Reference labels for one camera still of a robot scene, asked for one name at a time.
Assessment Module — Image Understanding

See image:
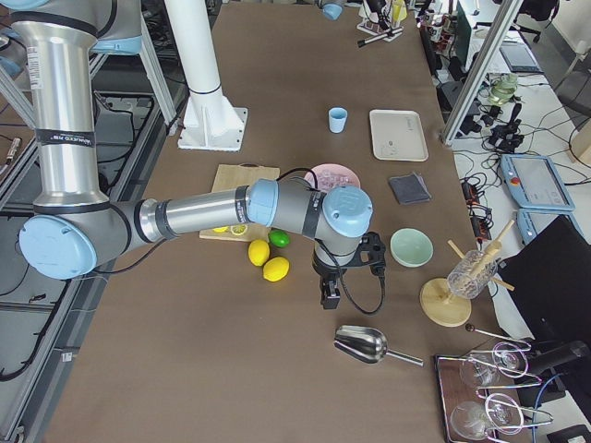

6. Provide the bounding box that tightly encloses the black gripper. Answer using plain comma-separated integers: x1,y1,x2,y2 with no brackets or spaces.
365,0,388,26
312,232,386,309

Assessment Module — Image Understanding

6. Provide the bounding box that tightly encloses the steel muddler black tip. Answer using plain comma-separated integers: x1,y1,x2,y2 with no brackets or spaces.
357,27,404,48

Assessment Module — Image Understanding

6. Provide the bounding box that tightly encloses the yellow plastic cup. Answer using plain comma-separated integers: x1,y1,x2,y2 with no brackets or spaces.
392,0,407,22

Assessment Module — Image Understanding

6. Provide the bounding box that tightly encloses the metal ice scoop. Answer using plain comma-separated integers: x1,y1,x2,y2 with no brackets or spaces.
333,325,424,366

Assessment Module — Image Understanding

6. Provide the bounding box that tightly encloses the wooden cup tree stand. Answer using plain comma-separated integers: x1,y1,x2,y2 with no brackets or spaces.
419,220,514,327

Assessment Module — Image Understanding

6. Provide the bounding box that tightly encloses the small blue plastic cup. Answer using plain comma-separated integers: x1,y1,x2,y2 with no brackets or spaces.
328,107,348,134

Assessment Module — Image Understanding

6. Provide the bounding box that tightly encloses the pink bowl of ice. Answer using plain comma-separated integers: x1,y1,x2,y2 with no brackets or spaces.
305,163,360,193

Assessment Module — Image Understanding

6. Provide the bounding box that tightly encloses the yellow lemon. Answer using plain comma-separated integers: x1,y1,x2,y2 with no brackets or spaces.
247,239,271,267
262,257,290,282

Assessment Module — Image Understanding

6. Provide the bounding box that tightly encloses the green lime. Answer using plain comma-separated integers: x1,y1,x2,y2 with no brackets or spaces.
268,229,291,248

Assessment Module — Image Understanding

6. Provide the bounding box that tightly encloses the green ceramic bowl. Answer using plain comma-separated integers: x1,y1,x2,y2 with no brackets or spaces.
390,228,434,268

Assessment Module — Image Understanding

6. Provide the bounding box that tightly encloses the cream rabbit serving tray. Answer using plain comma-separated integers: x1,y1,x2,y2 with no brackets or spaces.
368,109,428,162

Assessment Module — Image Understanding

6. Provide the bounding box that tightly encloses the grey folded cloth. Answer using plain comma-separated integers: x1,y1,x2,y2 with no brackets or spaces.
388,172,431,205

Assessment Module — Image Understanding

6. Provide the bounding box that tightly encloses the clear textured glass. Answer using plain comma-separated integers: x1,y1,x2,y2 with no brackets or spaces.
447,250,497,300

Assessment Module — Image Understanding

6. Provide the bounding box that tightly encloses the wooden cutting board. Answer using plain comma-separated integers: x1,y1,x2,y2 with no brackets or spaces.
199,164,280,243

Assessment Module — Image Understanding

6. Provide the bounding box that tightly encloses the wine glass on rack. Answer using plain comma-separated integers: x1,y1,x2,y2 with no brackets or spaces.
460,341,528,388

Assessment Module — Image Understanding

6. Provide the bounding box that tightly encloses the blue teach pendant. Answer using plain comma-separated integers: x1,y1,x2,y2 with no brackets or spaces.
516,209,576,245
500,154,575,212

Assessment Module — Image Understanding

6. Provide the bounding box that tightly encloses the white wire cup rack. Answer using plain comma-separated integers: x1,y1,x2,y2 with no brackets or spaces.
356,0,407,48

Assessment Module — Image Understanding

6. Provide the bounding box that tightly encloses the aluminium frame post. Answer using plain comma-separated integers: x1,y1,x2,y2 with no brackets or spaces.
440,0,523,146

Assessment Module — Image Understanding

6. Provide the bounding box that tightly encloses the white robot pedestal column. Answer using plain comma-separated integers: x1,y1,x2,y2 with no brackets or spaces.
165,0,247,151

